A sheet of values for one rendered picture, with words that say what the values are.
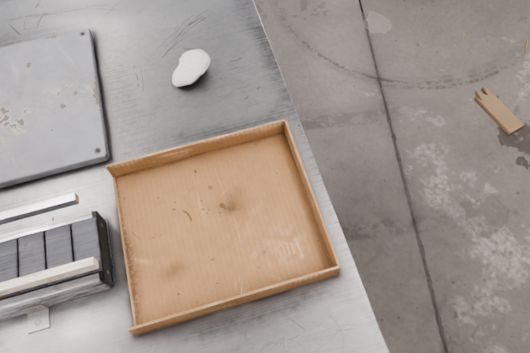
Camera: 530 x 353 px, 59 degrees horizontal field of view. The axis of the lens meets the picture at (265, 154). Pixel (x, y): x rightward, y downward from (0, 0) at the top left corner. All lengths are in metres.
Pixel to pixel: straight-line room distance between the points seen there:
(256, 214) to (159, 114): 0.26
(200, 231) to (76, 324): 0.22
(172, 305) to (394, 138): 1.27
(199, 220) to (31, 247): 0.24
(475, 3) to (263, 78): 1.60
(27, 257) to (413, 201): 1.29
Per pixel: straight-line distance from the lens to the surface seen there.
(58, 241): 0.75
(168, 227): 0.76
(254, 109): 0.85
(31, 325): 0.79
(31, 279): 0.71
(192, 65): 0.88
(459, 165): 1.84
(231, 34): 0.96
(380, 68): 2.00
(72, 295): 0.75
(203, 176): 0.78
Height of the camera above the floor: 1.53
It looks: 61 degrees down
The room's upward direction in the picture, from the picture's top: 4 degrees counter-clockwise
